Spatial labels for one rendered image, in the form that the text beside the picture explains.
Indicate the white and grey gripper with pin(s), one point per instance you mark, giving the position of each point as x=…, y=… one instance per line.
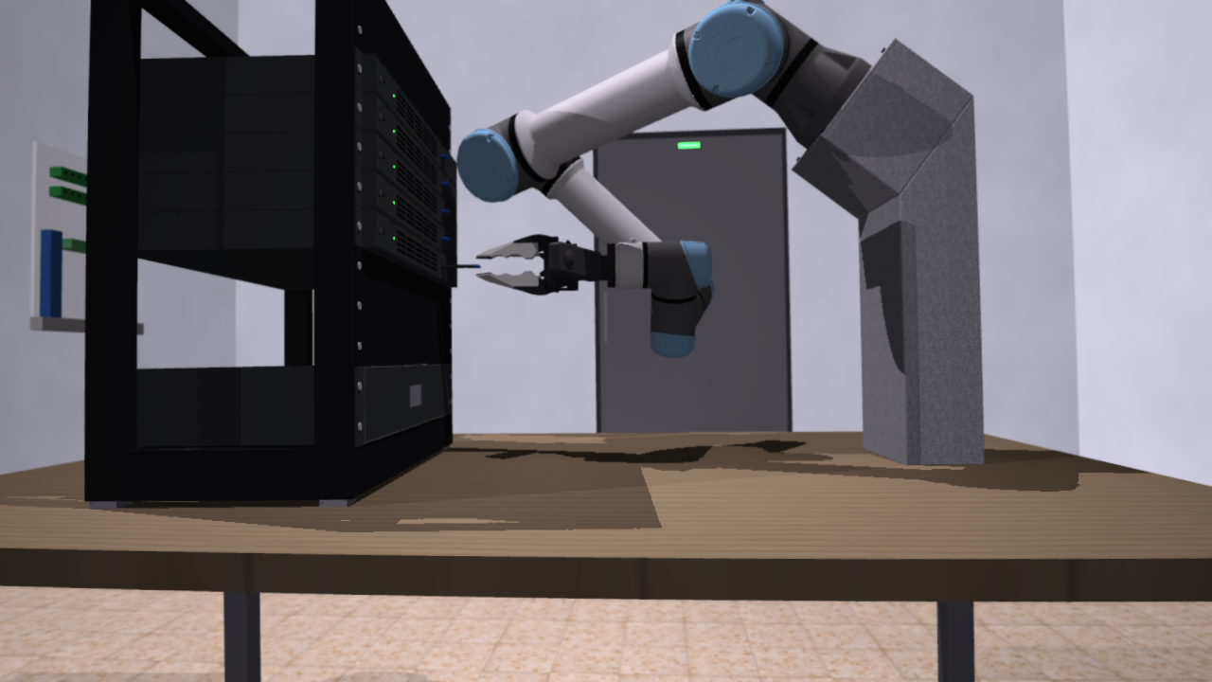
x=529, y=248

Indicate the black server rack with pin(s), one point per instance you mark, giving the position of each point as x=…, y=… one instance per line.
x=298, y=172

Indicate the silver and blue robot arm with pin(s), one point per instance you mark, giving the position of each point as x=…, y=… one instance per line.
x=733, y=52

